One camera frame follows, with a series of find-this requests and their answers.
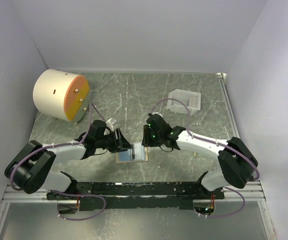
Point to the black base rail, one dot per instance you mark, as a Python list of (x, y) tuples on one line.
[(127, 195)]

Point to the beige leather card holder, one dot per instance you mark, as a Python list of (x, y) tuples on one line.
[(138, 153)]

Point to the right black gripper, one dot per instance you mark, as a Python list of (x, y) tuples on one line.
[(146, 141)]

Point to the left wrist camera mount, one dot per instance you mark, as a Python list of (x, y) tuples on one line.
[(110, 123)]

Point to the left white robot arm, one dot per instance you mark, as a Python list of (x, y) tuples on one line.
[(30, 169)]

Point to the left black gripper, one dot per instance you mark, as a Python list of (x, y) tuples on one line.
[(122, 142)]

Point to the white card tray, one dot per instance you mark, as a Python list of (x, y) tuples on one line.
[(182, 95)]

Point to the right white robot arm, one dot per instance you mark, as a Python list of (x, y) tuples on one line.
[(236, 164)]

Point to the cream cylinder with orange face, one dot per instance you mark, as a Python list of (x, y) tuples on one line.
[(62, 95)]

